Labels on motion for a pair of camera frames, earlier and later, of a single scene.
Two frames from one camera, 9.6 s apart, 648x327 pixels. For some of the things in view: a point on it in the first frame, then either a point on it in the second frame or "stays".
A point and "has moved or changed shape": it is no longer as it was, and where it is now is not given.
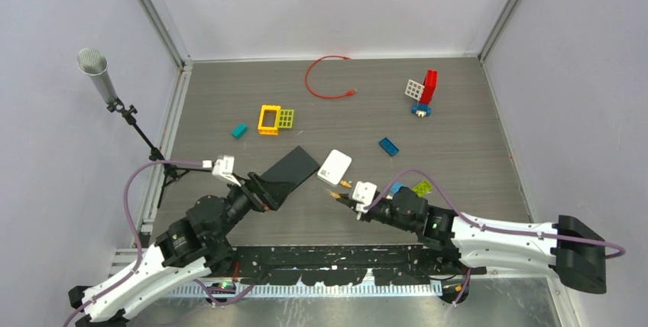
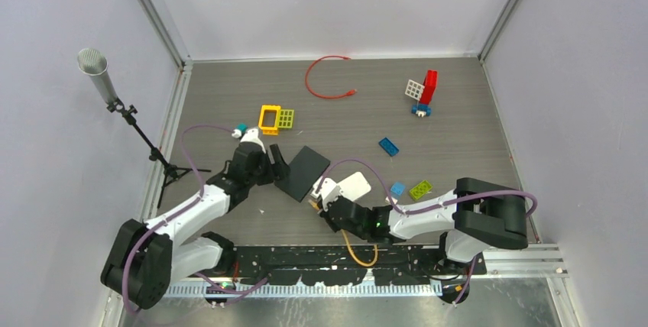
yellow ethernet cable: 345,182 → 317,207
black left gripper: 252,189 → 279,169
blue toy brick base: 422,107 stays
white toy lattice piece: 414,89 stays
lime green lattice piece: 286,118 stays
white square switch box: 335,167 has moved or changed shape
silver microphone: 95,64 stays
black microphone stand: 170,172 stays
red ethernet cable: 348,93 stays
